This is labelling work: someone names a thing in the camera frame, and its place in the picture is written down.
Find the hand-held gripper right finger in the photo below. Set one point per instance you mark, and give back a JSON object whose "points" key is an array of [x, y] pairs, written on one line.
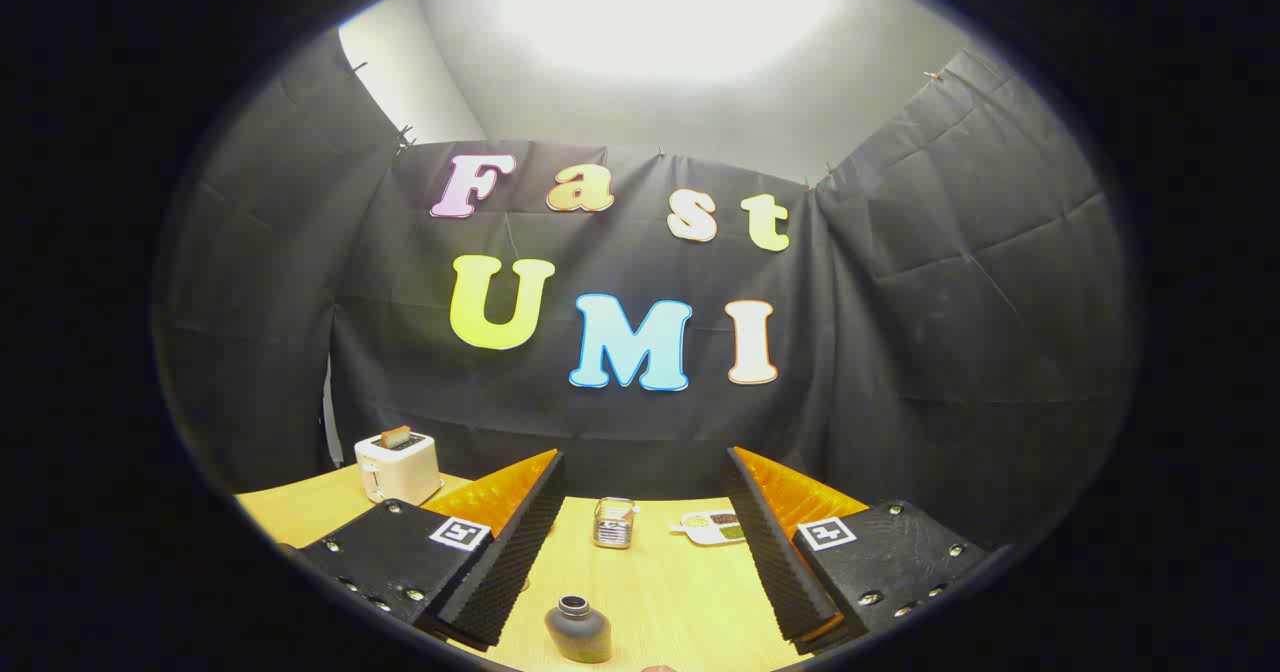
{"points": [[775, 552]]}

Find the toast slice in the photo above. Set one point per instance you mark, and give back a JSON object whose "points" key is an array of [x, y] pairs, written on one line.
{"points": [[395, 437]]}

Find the silver juice bottle green label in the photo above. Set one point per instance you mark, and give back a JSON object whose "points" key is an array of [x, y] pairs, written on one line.
{"points": [[578, 634]]}

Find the white divided condiment dish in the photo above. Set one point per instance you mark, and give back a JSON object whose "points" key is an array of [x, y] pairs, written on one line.
{"points": [[712, 528]]}

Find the wooden table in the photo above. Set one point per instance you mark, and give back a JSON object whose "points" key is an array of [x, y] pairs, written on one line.
{"points": [[670, 592]]}

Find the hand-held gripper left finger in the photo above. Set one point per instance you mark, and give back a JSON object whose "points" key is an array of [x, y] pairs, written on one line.
{"points": [[515, 552]]}

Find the white toaster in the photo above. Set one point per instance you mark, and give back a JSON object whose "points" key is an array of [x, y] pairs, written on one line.
{"points": [[400, 470]]}

